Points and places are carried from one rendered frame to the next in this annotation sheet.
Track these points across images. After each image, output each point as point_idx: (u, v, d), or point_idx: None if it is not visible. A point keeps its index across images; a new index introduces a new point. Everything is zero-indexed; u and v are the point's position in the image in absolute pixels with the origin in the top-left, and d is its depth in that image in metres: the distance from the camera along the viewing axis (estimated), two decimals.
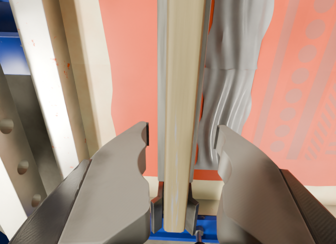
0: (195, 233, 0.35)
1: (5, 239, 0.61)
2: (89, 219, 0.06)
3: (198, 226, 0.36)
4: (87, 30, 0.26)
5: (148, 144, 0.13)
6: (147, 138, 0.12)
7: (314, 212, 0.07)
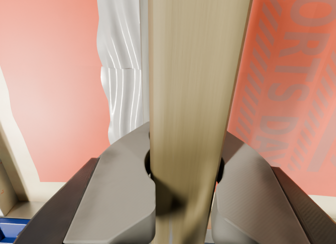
0: None
1: None
2: (95, 217, 0.06)
3: None
4: None
5: None
6: None
7: (306, 208, 0.07)
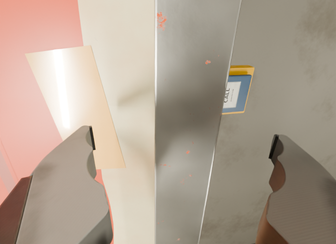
0: None
1: None
2: (43, 239, 0.06)
3: None
4: None
5: (95, 148, 0.12)
6: (93, 142, 0.12)
7: None
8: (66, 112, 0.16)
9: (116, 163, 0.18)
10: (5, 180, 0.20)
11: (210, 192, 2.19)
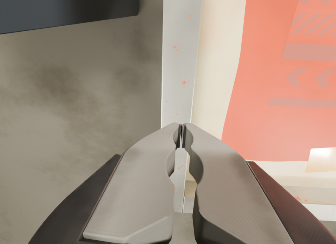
0: None
1: None
2: (114, 213, 0.07)
3: None
4: None
5: (179, 146, 0.12)
6: (179, 140, 0.12)
7: (281, 199, 0.07)
8: None
9: (309, 169, 0.32)
10: (316, 102, 0.27)
11: None
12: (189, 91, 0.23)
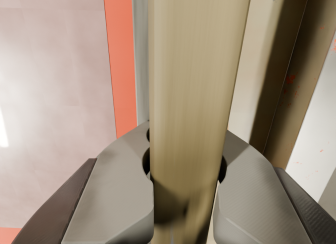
0: None
1: None
2: (93, 218, 0.06)
3: None
4: None
5: None
6: None
7: (309, 210, 0.07)
8: None
9: None
10: None
11: None
12: None
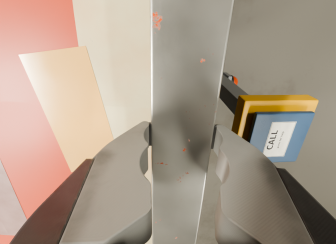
0: None
1: None
2: (91, 218, 0.06)
3: None
4: None
5: (151, 144, 0.13)
6: (150, 138, 0.12)
7: (311, 211, 0.07)
8: (61, 113, 0.16)
9: None
10: None
11: None
12: None
